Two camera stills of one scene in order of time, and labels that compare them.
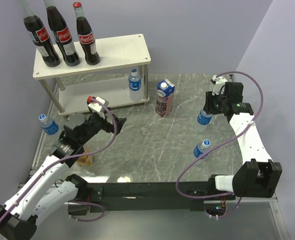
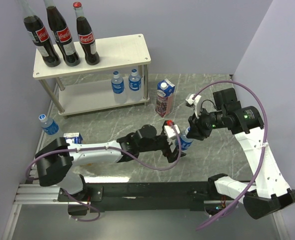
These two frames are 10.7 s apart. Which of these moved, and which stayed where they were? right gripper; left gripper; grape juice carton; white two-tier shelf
Moved: right gripper; left gripper
Stayed: white two-tier shelf; grape juice carton
